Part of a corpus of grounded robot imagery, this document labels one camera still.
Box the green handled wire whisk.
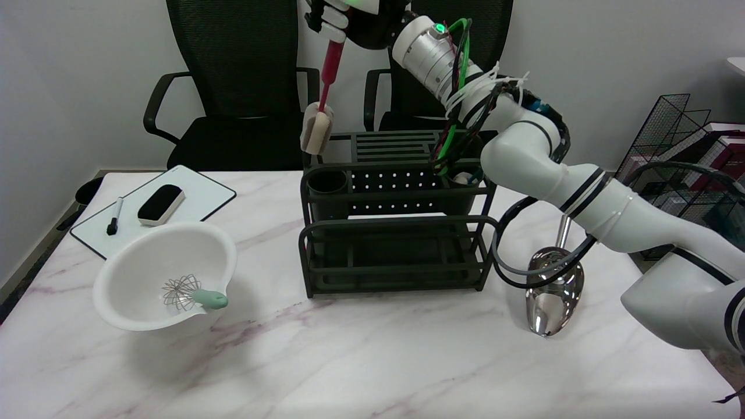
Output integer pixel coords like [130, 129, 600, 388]
[161, 275, 229, 311]

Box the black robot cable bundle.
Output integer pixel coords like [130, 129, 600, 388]
[430, 17, 745, 290]

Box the black wire grid rack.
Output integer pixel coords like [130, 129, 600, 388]
[605, 94, 745, 261]

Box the black mesh office chair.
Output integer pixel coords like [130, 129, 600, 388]
[143, 0, 322, 172]
[364, 0, 530, 168]

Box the small white whiteboard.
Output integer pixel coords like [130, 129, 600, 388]
[70, 165, 237, 261]

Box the black marker pen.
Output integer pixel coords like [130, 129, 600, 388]
[107, 197, 125, 236]

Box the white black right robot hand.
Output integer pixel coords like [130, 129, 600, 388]
[303, 0, 411, 51]

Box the white mixing bowl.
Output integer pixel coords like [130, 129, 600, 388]
[93, 221, 238, 332]

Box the pink sponge bottle brush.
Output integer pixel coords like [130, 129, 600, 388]
[300, 38, 346, 156]

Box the black whiteboard eraser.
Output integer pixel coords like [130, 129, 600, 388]
[137, 184, 186, 227]

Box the shiny metal scoop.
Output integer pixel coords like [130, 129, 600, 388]
[525, 214, 585, 338]

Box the stack of boxed books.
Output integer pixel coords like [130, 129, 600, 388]
[610, 121, 745, 262]

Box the dark green kitchen storage rack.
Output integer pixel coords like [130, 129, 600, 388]
[298, 129, 502, 299]

